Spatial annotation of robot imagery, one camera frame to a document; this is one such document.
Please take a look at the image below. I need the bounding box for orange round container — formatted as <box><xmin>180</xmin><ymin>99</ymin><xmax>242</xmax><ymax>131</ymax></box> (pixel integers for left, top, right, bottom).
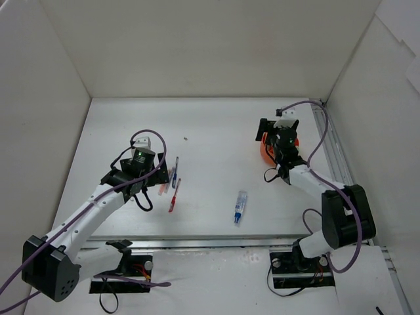
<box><xmin>260</xmin><ymin>138</ymin><xmax>299</xmax><ymax>166</ymax></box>

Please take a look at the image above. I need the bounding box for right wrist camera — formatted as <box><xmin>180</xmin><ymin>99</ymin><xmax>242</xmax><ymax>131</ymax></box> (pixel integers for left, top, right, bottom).
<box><xmin>274</xmin><ymin>107</ymin><xmax>297</xmax><ymax>128</ymax></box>

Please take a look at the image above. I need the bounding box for blue pen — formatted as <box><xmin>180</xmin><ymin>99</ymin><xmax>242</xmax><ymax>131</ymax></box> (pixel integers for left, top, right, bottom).
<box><xmin>171</xmin><ymin>156</ymin><xmax>179</xmax><ymax>189</ymax></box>

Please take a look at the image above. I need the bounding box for red pen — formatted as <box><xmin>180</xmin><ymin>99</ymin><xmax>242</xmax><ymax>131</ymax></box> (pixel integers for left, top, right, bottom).
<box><xmin>168</xmin><ymin>178</ymin><xmax>182</xmax><ymax>213</ymax></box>

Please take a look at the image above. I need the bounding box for pink highlighter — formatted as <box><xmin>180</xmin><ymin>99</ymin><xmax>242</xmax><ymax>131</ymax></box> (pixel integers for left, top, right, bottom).
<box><xmin>158</xmin><ymin>177</ymin><xmax>169</xmax><ymax>196</ymax></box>

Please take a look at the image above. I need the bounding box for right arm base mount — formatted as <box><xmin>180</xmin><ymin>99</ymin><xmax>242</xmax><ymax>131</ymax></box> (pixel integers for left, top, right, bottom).
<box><xmin>268</xmin><ymin>251</ymin><xmax>335</xmax><ymax>291</ymax></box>

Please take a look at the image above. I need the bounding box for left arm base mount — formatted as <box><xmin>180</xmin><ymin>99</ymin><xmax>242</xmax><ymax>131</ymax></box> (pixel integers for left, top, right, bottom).
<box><xmin>89</xmin><ymin>254</ymin><xmax>153</xmax><ymax>294</ymax></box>

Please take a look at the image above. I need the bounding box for aluminium rail frame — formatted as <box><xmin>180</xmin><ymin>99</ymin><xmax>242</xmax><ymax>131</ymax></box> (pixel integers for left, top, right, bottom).
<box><xmin>49</xmin><ymin>97</ymin><xmax>411</xmax><ymax>315</ymax></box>

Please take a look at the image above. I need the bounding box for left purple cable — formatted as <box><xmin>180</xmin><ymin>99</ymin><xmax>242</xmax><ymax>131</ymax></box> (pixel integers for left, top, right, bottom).
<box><xmin>0</xmin><ymin>129</ymin><xmax>171</xmax><ymax>309</ymax></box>

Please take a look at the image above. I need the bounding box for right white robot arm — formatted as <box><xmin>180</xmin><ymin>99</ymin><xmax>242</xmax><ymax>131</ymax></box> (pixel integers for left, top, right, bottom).
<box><xmin>255</xmin><ymin>118</ymin><xmax>377</xmax><ymax>270</ymax></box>

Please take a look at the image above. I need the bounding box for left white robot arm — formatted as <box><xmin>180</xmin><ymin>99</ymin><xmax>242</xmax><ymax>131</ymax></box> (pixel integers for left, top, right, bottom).
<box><xmin>21</xmin><ymin>148</ymin><xmax>169</xmax><ymax>302</ymax></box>

